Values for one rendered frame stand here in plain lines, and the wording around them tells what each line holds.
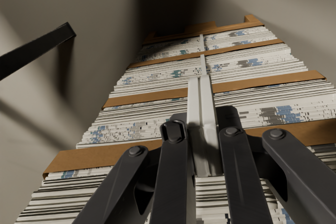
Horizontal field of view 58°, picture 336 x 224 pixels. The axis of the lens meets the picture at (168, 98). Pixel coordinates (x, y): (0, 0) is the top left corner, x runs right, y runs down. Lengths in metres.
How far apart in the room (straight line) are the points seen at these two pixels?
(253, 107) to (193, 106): 0.30
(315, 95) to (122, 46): 0.85
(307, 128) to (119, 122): 0.27
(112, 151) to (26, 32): 1.02
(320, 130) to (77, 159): 0.25
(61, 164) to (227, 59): 0.44
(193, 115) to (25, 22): 1.18
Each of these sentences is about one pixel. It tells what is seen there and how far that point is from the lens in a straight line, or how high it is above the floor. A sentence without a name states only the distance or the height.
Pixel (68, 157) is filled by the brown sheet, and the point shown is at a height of 0.85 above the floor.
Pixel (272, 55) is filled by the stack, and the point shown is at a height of 0.49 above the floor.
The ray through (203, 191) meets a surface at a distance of 0.26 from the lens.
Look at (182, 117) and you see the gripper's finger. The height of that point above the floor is 0.97.
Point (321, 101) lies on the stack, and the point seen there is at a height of 0.72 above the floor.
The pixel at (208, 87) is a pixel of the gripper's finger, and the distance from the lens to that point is 0.18.
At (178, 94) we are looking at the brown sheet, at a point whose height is 0.64.
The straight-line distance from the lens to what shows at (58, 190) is 0.31.
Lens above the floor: 1.12
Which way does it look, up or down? 65 degrees down
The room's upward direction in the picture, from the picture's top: 170 degrees counter-clockwise
